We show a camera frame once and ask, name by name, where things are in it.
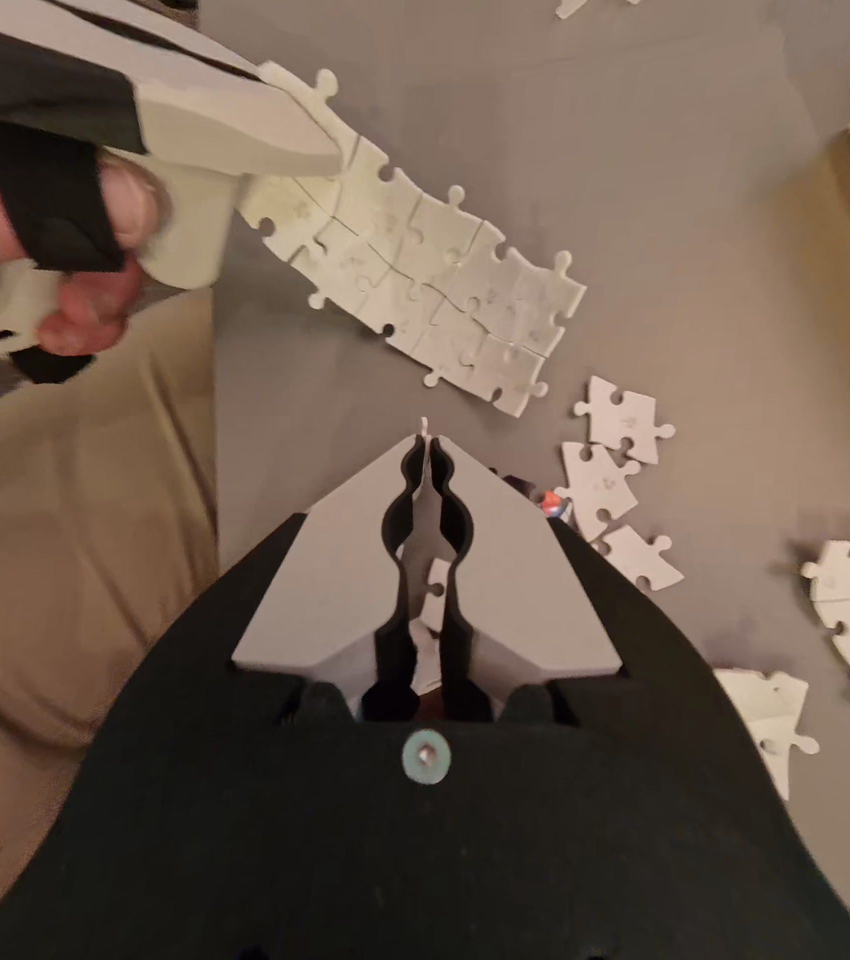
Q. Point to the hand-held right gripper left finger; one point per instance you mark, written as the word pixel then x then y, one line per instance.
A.
pixel 335 585

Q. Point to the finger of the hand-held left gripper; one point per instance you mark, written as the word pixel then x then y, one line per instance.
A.
pixel 245 127
pixel 140 22

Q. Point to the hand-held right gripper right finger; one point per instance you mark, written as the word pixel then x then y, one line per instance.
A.
pixel 522 585

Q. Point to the curved white puzzle strip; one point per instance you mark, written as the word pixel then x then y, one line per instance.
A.
pixel 425 247

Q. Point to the coloured printed puzzle piece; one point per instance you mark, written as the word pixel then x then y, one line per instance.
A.
pixel 556 506

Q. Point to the white puzzle piece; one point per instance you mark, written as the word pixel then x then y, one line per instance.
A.
pixel 638 559
pixel 601 484
pixel 623 420

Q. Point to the small white puzzle section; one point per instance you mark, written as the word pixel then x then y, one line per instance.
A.
pixel 762 705

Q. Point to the person's left hand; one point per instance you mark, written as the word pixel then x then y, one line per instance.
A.
pixel 140 202

